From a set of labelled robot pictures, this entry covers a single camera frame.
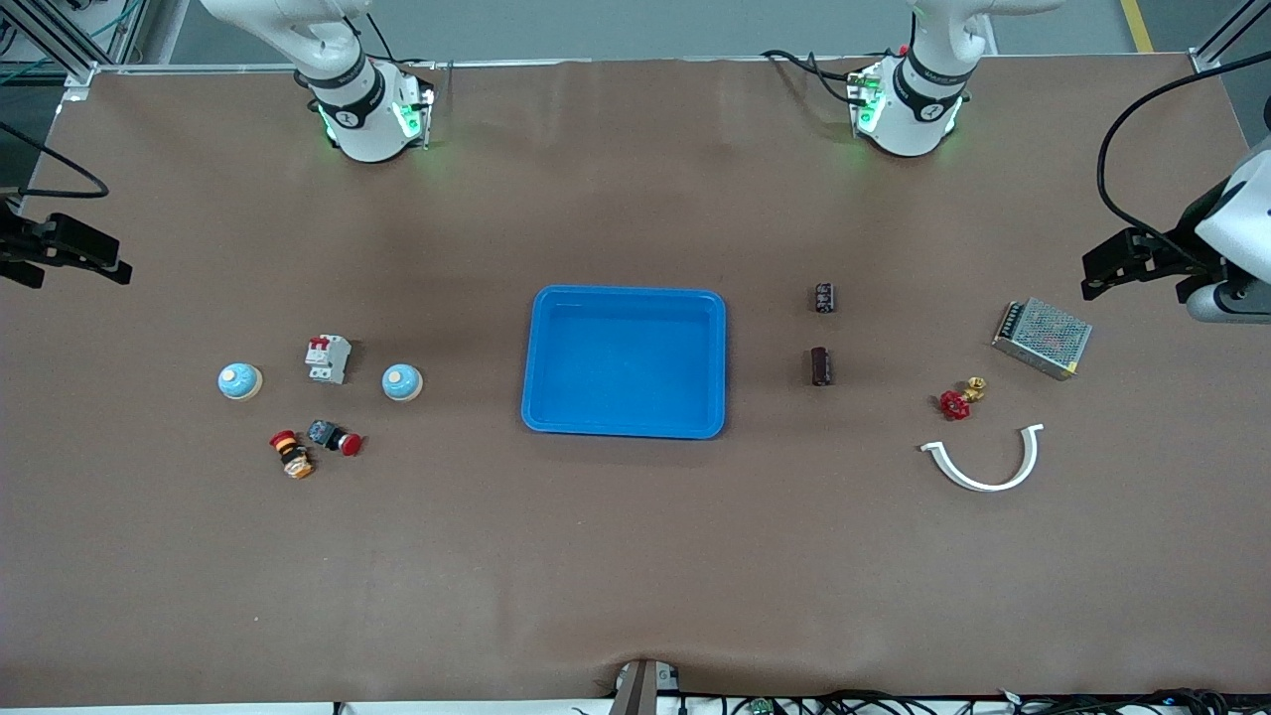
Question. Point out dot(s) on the orange red push button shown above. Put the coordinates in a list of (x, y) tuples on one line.
[(293, 457)]

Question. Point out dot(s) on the light blue service bell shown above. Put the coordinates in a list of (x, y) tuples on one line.
[(402, 382), (240, 382)]

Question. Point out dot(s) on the metal mesh power supply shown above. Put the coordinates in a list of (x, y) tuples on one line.
[(1043, 338)]

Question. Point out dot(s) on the white curved plastic clamp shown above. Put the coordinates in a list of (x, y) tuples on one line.
[(988, 487)]

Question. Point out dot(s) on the red emergency stop button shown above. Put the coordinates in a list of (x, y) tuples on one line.
[(333, 435)]

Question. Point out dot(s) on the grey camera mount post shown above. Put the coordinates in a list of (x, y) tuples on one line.
[(635, 690)]

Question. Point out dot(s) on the blue plastic tray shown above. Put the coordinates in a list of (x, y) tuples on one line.
[(626, 362)]

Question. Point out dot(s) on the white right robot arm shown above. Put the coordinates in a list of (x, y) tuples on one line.
[(362, 119)]

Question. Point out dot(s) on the brown table mat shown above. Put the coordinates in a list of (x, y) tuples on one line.
[(635, 556)]

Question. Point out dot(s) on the silver frame corner bracket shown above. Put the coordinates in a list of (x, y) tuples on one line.
[(79, 81), (1207, 64)]

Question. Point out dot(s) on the white red circuit breaker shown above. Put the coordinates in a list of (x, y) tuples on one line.
[(328, 359)]

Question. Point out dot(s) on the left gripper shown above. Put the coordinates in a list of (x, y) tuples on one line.
[(1185, 241)]

